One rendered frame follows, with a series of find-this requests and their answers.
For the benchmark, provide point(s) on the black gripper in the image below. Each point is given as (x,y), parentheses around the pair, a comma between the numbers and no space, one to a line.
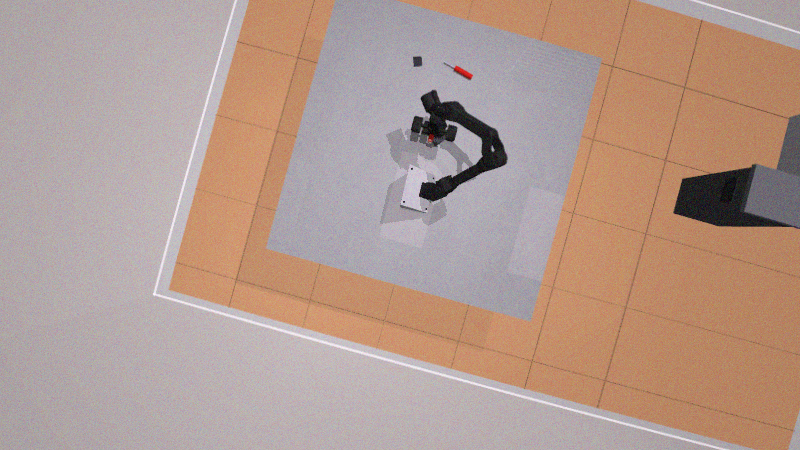
(427,129)

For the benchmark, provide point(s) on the red-handled screwdriver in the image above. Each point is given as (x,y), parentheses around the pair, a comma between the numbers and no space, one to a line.
(461,71)

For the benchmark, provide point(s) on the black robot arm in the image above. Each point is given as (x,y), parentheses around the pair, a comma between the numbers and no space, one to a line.
(454,111)

